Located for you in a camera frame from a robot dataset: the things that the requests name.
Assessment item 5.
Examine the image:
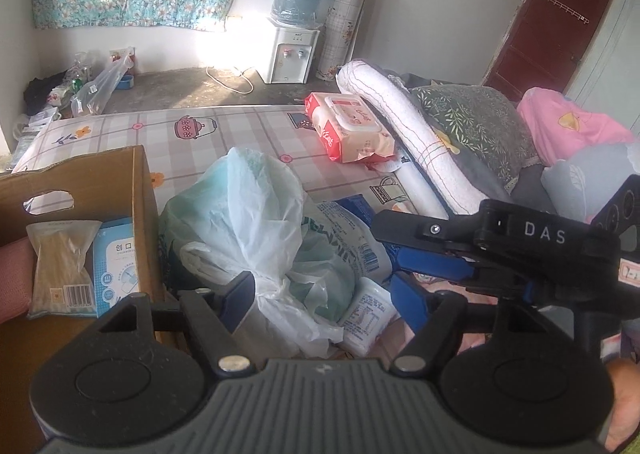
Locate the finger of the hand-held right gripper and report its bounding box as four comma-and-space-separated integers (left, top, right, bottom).
372, 199, 621, 281
382, 243, 532, 306

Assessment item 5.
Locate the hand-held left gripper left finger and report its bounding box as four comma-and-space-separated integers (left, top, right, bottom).
97, 271, 257, 377

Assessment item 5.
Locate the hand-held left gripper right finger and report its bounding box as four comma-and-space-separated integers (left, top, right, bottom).
389, 273, 543, 377

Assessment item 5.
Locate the small white wipes pack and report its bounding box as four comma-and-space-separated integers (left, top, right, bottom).
336, 277, 401, 357

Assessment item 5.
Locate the blue and white box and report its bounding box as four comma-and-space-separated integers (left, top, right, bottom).
92, 217, 142, 305

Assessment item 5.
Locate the clear pack of tan pads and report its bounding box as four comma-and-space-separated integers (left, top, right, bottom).
26, 220, 103, 320

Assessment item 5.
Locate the brown cardboard box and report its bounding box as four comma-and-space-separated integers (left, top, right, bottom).
0, 145, 168, 437

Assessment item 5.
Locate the person's right hand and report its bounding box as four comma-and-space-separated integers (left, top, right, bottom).
602, 359, 640, 452

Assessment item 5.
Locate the grey printed bedsheet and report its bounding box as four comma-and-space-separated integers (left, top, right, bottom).
510, 161, 558, 215

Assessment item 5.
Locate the white foam roll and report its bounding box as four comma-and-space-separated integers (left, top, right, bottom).
395, 161, 451, 220

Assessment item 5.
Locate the white tied plastic bag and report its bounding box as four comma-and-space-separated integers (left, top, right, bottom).
159, 147, 358, 360

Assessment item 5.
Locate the blue lettered plastic bag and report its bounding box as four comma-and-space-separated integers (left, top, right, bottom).
312, 194, 396, 285

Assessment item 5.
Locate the pink and blue patchwork quilt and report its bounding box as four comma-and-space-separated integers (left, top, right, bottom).
516, 87, 640, 225

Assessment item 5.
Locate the grey leaf print pillow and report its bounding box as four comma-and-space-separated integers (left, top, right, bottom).
407, 83, 541, 195

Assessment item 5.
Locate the white rolled blanket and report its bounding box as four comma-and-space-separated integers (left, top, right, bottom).
335, 59, 511, 217

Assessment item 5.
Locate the red wet wipes pack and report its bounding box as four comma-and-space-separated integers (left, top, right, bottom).
304, 92, 396, 164

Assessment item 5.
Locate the dark red door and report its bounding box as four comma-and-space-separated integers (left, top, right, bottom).
482, 0, 621, 102

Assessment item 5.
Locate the white water dispenser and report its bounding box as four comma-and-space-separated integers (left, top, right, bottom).
264, 27, 321, 85

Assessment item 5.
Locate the clear plastic bag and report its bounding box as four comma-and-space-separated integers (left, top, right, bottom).
70, 48, 137, 117

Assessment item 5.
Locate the rolled floral floor covering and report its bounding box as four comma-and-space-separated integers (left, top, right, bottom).
315, 0, 378, 82

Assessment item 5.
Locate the pile of white packets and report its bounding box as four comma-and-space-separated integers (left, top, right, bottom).
12, 104, 66, 140

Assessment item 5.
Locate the black cloth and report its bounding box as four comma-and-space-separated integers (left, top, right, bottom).
22, 69, 71, 116

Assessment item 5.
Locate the wall hook rack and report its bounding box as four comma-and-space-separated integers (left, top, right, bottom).
540, 0, 590, 25

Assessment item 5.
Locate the white power cable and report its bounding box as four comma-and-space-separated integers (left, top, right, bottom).
206, 65, 257, 95

